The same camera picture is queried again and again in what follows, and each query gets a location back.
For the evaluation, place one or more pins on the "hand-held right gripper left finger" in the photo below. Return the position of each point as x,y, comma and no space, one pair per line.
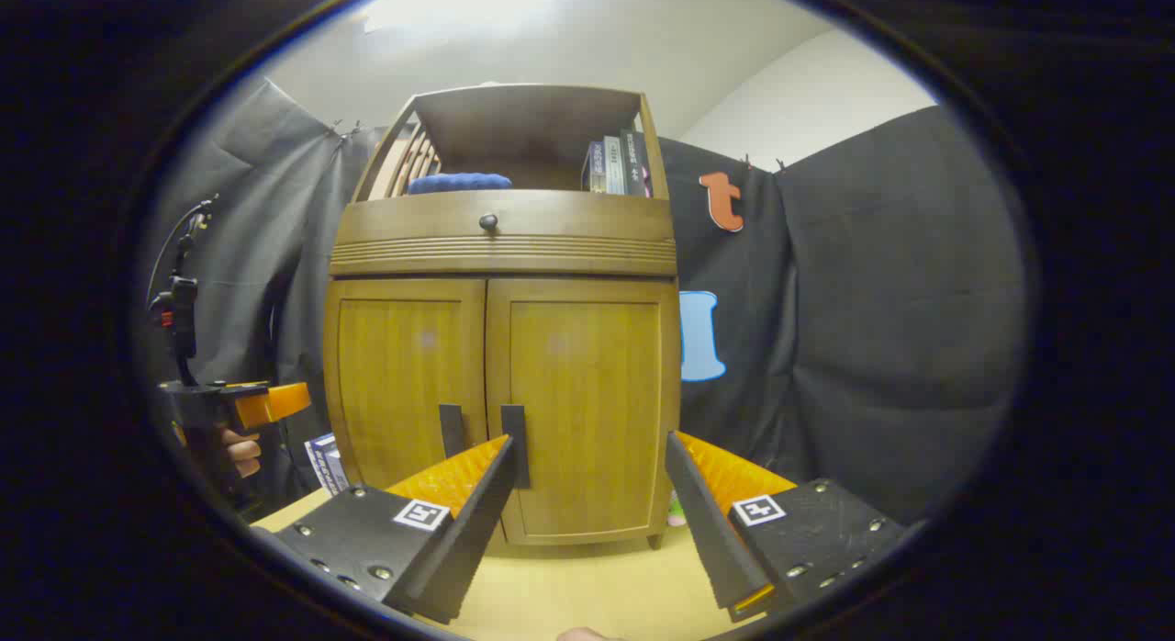
468,540

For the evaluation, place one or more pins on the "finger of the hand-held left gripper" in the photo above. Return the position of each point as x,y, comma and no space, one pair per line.
275,402

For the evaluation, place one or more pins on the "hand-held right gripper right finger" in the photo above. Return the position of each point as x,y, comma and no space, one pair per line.
707,531

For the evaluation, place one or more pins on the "wooden cabinet door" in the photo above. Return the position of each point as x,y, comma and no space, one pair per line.
587,393
395,365

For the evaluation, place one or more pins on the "wooden double-door shoe cabinet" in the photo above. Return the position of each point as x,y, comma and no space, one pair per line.
587,266

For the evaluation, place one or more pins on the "wooden cabinet drawer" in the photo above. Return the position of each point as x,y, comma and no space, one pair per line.
587,220

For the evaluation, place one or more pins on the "blue and white box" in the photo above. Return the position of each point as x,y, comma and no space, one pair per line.
326,462

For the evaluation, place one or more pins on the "black drawer knob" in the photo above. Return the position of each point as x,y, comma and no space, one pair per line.
488,222

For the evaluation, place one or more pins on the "black backdrop cloth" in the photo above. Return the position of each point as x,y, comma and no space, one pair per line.
872,301

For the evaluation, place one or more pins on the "blue folded cloth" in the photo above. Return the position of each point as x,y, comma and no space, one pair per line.
459,184

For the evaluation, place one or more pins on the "dark-spined book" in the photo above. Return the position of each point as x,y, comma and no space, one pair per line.
635,163

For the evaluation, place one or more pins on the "grey-spined book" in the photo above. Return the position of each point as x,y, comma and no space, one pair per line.
613,166

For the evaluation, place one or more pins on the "blue-spined book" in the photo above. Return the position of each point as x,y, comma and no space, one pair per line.
594,168

